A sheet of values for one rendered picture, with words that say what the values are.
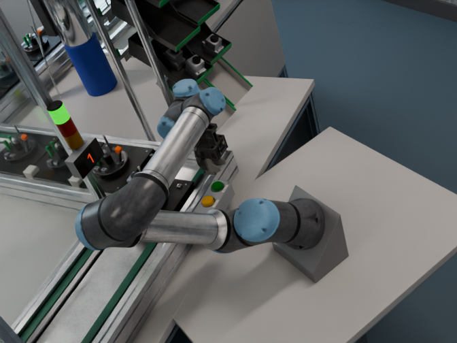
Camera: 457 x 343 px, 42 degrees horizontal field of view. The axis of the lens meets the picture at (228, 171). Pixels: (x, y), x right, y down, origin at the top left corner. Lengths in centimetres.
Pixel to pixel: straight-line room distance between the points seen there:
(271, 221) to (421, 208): 55
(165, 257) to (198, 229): 30
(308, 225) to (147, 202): 52
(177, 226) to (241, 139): 85
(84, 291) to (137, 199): 67
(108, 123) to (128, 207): 141
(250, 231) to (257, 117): 90
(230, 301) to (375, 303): 42
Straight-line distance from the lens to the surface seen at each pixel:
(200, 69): 210
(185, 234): 157
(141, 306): 182
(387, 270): 178
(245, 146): 228
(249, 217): 160
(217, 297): 182
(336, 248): 175
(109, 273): 196
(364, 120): 366
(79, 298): 195
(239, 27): 345
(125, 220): 135
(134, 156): 226
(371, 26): 456
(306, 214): 168
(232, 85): 232
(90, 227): 143
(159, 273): 186
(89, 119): 282
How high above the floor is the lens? 226
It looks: 40 degrees down
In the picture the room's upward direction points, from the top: 20 degrees counter-clockwise
